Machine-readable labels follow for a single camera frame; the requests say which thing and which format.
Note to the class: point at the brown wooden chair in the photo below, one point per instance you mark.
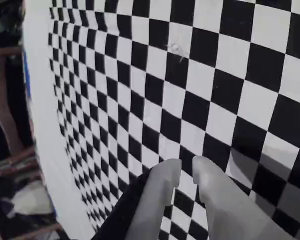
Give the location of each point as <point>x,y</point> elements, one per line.
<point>5,52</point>

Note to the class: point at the blue tape strip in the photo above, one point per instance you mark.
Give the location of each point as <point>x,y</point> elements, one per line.
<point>27,75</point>

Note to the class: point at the black white checkered mat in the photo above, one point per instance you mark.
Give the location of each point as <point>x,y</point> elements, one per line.
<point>165,100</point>

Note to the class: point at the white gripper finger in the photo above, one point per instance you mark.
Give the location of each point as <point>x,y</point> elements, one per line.
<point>152,200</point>
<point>227,212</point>

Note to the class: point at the white bag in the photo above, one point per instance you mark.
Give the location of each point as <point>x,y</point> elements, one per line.
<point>32,197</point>

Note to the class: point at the green leafy pothos plant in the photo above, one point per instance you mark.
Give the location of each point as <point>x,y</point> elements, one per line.
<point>5,22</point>

